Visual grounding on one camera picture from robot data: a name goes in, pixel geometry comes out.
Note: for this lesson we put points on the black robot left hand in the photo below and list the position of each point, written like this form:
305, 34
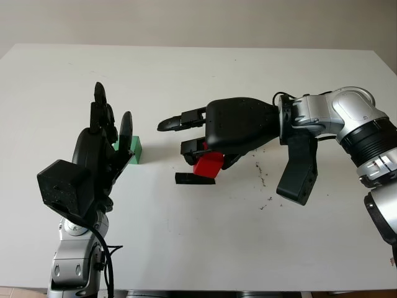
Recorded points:
90, 149

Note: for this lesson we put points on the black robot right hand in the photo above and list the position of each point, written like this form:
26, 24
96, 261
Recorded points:
239, 124

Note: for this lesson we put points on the green wooden block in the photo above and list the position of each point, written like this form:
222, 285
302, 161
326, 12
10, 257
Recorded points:
136, 152

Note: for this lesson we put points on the red wooden block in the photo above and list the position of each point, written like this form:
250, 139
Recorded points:
207, 166

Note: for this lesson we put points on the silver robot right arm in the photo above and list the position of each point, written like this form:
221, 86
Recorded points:
353, 115

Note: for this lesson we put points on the black tape strip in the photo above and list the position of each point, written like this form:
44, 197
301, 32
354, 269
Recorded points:
186, 180

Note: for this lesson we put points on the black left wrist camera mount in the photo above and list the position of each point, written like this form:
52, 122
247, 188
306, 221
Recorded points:
65, 183

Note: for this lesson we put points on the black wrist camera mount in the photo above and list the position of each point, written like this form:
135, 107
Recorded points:
65, 183
297, 180

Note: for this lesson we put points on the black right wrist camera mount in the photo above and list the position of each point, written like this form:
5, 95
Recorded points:
297, 180

